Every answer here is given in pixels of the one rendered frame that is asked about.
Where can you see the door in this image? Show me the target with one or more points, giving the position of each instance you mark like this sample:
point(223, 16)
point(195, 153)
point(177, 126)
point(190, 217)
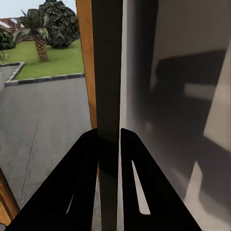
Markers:
point(47, 94)

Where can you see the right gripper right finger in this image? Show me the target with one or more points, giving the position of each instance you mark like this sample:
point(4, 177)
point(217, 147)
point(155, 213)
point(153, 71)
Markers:
point(168, 211)

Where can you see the poster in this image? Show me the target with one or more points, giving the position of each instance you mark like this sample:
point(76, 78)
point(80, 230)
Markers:
point(107, 16)

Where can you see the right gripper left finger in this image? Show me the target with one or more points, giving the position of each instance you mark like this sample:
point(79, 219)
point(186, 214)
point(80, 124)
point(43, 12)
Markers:
point(65, 200)

